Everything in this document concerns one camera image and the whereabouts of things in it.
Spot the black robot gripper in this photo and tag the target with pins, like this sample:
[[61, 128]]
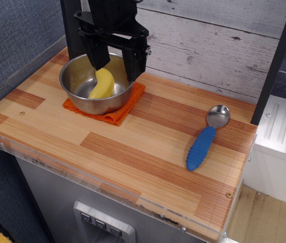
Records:
[[113, 24]]

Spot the yellow toy banana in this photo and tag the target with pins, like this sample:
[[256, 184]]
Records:
[[105, 84]]

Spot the orange folded cloth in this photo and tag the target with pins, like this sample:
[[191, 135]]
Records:
[[114, 118]]

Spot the grey toy fridge cabinet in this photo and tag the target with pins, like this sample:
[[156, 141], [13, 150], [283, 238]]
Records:
[[56, 195]]

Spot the clear acrylic table edge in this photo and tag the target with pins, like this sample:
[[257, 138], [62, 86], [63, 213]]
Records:
[[185, 225]]

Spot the silver dispenser button panel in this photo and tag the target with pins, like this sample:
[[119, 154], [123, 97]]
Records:
[[97, 226]]

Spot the white ribbed counter unit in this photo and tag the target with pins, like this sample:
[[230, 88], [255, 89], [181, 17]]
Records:
[[265, 170]]

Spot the black vertical post left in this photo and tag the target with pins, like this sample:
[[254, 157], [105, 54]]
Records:
[[71, 26]]

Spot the black vertical post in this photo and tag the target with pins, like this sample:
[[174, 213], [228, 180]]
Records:
[[71, 26], [270, 79]]

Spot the blue handled metal spoon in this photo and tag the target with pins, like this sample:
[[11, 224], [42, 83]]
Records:
[[216, 118]]

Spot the black vertical post right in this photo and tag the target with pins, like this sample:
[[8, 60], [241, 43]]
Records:
[[270, 79]]

